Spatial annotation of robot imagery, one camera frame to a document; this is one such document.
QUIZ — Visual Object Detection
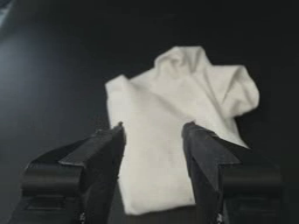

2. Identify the white t-shirt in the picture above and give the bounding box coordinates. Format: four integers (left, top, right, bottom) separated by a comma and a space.
104, 45, 262, 216

